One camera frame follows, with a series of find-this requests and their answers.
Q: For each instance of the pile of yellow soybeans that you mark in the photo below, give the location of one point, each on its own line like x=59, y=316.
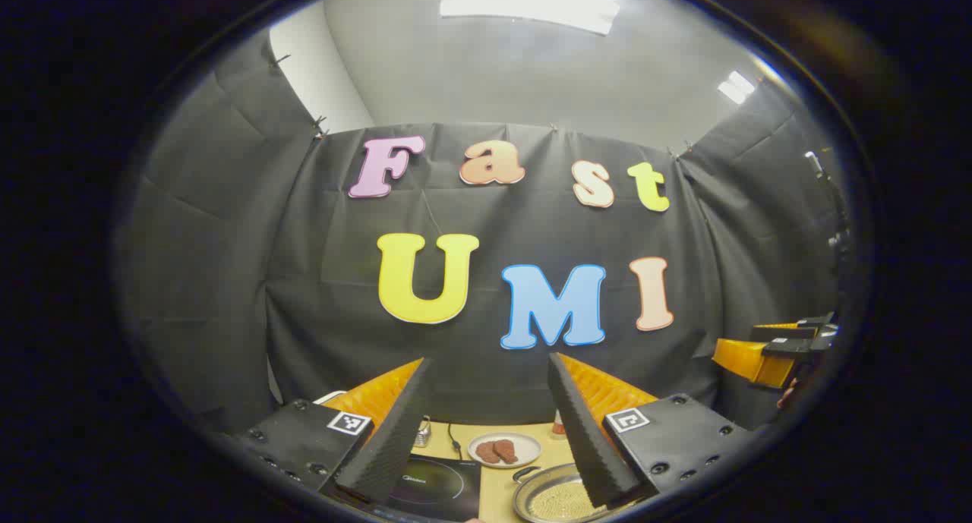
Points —
x=558, y=500

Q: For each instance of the ceiling light panel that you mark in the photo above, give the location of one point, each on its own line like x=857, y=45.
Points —
x=531, y=3
x=736, y=88

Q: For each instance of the black induction cooktop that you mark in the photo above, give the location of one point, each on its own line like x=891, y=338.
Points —
x=440, y=485

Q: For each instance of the dark metal stand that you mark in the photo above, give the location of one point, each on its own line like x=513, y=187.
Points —
x=835, y=204

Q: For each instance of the stainless steel pot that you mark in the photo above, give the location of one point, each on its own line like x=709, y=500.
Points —
x=520, y=504

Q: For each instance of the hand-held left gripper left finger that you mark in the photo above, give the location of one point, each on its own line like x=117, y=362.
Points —
x=395, y=439

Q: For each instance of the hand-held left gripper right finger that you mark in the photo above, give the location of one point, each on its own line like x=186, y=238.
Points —
x=585, y=439

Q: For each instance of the red meat slice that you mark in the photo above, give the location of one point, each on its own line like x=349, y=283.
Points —
x=487, y=453
x=507, y=450

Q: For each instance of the white round plate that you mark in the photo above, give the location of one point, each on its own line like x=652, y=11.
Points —
x=528, y=441

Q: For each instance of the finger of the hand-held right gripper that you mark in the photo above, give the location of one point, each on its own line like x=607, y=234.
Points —
x=790, y=348
x=805, y=329

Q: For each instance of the clear water bottle red label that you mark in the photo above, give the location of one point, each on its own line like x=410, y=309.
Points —
x=559, y=424

